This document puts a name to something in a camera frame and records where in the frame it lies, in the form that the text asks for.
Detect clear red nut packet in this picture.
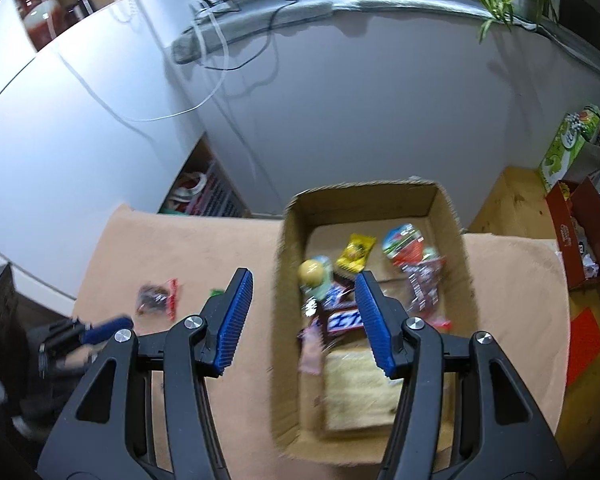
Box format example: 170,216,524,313
135,278,180,321

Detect red cardboard box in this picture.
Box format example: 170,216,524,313
545,179,600,289

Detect white power strip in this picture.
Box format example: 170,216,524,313
188,0,240,18

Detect brown cardboard box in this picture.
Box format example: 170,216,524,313
270,180,479,477

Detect red white jar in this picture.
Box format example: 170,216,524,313
23,0,66,51

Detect green juice carton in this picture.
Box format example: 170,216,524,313
538,104,600,192

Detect Snickers bar blue label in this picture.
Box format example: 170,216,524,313
312,304,364,335

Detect yellow candy packet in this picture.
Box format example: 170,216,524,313
336,233,377,274

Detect grey windowsill mat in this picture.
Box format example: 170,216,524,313
171,0,541,65

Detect brown pink chocolate bar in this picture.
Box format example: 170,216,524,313
298,318,329,376

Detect yellow ball jelly cup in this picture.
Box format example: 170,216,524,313
298,256,334,304

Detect black white candy packet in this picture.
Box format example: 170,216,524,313
302,282,355,318

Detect red dried fruit packet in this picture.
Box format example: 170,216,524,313
401,247,452,334

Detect black cable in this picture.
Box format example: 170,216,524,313
199,0,361,72

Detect orange green jelly packet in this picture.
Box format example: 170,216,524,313
382,223,425,268

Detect beige table cloth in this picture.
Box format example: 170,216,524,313
73,205,570,479

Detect white cable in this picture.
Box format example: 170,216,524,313
59,0,232,124

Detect red book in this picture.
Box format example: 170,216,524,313
566,308,600,387

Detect large cracker packet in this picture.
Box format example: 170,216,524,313
323,347,402,432

